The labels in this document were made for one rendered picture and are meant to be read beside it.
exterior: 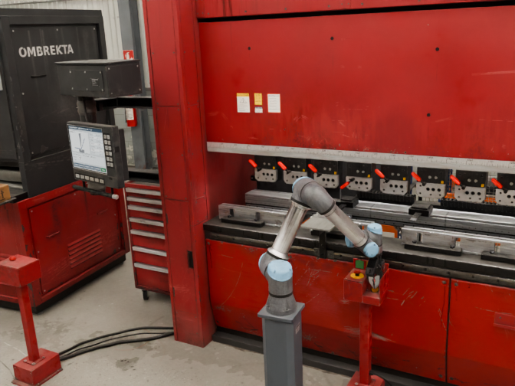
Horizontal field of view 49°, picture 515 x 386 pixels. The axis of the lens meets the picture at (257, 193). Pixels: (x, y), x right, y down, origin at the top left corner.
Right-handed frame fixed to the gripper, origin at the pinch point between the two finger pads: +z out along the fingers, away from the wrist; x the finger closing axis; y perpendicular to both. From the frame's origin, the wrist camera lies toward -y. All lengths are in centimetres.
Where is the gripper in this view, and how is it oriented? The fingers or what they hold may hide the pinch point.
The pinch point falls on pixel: (374, 287)
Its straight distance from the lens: 311.6
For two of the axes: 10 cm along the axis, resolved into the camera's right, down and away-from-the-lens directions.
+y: 4.8, -3.5, 8.1
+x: -8.8, -1.0, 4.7
